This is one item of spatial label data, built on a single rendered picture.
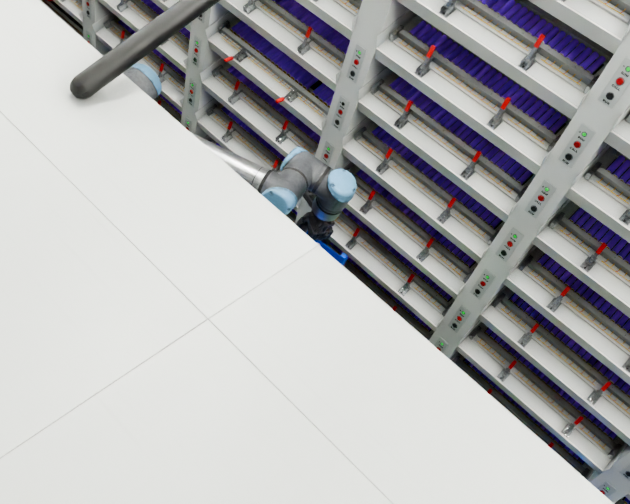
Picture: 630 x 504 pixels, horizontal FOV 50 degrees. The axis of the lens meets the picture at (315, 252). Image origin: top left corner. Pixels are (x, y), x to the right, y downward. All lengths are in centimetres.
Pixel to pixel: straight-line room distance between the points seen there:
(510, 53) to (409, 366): 141
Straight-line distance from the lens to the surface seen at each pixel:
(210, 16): 266
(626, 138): 185
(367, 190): 246
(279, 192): 185
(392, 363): 60
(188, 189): 68
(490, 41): 194
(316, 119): 243
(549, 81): 189
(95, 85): 75
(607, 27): 179
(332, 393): 56
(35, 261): 62
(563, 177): 194
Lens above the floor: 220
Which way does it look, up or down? 48 degrees down
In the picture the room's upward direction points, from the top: 20 degrees clockwise
